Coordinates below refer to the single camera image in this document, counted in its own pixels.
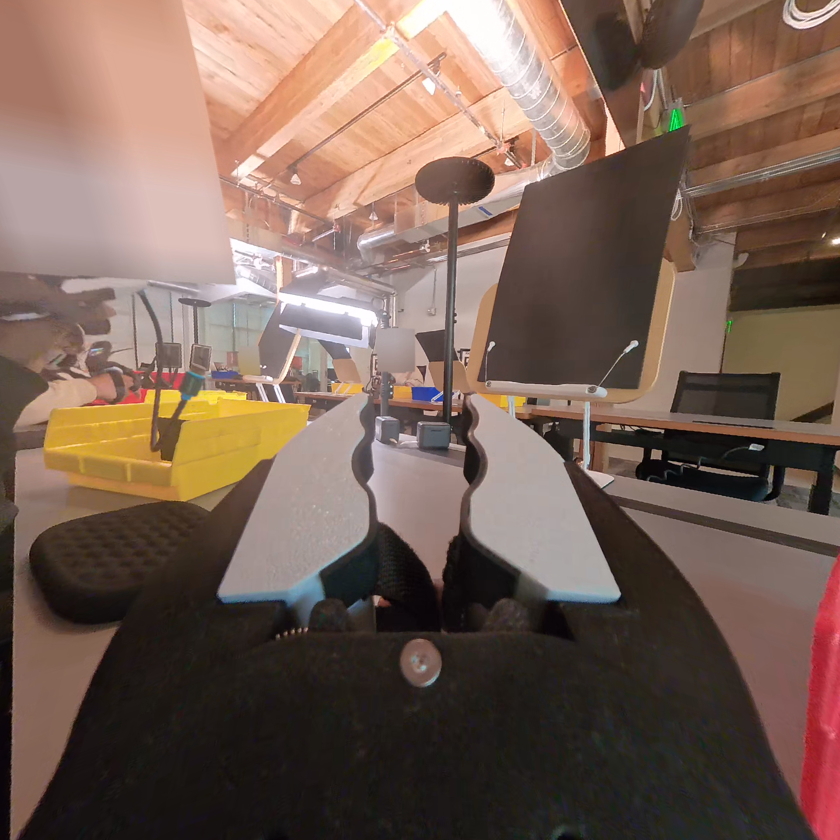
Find metal light stand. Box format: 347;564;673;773
376;308;399;418

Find white board stand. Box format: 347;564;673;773
484;340;641;490

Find black stand pole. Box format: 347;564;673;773
415;157;496;429

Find black padded armrest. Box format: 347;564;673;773
29;500;212;624

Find silver ceiling duct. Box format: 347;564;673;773
356;0;593;263

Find studio light panel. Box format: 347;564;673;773
277;292;379;350

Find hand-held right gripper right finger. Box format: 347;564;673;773
459;394;622;605

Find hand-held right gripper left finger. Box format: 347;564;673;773
217;392;380;626

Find long wooden desk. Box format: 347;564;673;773
295;390;840;516

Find person's left hand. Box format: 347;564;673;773
0;314;86;376

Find black floor lamp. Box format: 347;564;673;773
178;297;212;349

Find person's left forearm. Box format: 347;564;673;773
0;356;50;437

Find black HDMI cable green plugs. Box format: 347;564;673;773
136;289;203;454

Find black faced plywood board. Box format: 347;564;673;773
258;305;303;383
472;125;692;404

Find black office chair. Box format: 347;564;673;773
635;371;786;503

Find white cable coil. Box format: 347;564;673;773
782;0;840;29

